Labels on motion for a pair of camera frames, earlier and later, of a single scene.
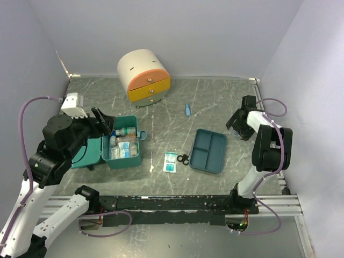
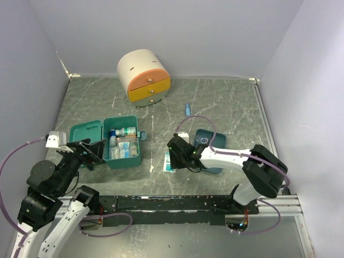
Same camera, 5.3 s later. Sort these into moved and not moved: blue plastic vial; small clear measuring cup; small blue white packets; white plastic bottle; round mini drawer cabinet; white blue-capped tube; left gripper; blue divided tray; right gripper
Moved: left gripper; small clear measuring cup; right gripper
Not moved: white blue-capped tube; blue plastic vial; round mini drawer cabinet; small blue white packets; blue divided tray; white plastic bottle
